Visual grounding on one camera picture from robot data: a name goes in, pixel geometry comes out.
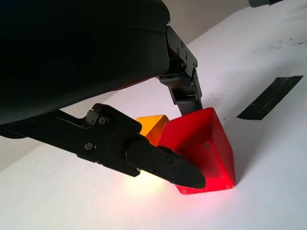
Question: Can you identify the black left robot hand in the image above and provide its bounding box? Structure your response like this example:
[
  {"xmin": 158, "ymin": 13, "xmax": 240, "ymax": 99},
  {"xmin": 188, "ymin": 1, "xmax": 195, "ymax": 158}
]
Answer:
[{"xmin": 0, "ymin": 0, "xmax": 207, "ymax": 190}]

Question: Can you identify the yellow wooden block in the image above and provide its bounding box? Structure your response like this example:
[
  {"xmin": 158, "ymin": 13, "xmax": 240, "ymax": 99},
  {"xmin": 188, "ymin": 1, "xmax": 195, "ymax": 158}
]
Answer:
[{"xmin": 136, "ymin": 114, "xmax": 169, "ymax": 147}]

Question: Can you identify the red wooden block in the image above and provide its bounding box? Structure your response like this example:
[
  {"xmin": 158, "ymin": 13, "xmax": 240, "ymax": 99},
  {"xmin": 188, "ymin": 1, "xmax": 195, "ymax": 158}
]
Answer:
[{"xmin": 157, "ymin": 107, "xmax": 236, "ymax": 195}]

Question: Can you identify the dark object beside table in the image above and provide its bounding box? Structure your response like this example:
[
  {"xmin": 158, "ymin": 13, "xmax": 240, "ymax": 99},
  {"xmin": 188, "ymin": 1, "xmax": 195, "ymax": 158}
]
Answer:
[{"xmin": 248, "ymin": 0, "xmax": 282, "ymax": 8}]

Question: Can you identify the black tape strip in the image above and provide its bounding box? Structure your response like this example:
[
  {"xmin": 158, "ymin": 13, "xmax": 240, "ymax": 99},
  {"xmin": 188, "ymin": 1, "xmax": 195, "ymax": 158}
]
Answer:
[{"xmin": 236, "ymin": 75, "xmax": 304, "ymax": 121}]

